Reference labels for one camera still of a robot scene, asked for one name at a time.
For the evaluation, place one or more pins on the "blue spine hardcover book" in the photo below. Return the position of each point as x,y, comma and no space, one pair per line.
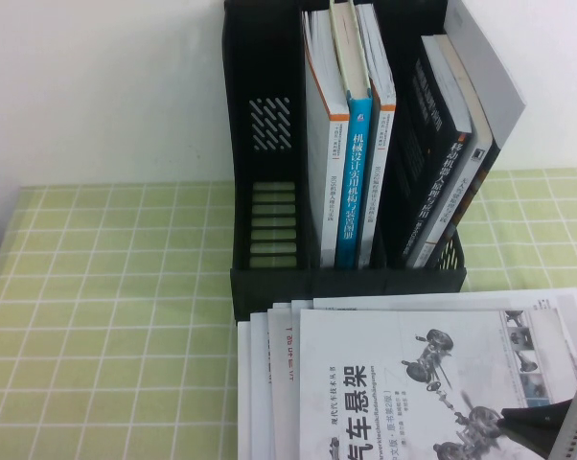
351,191

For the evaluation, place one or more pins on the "white car suspension book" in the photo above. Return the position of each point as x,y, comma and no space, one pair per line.
389,345

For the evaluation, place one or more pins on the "green checked tablecloth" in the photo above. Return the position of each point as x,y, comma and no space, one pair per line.
101,311

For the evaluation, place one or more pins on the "grey spine colourful book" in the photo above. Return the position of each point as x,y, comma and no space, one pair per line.
463,196

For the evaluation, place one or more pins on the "tall thin white book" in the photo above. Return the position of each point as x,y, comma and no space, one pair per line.
485,62

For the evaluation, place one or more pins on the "black cover robotics book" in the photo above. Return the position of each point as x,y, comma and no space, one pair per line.
442,191

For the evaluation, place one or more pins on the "white book orange band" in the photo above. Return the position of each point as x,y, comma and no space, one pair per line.
379,158
336,191

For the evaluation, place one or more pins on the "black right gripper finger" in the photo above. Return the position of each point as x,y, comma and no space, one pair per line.
537,421

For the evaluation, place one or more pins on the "white book red title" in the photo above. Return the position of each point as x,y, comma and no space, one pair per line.
280,383

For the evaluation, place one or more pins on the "black plastic book holder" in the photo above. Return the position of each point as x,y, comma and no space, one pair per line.
264,72

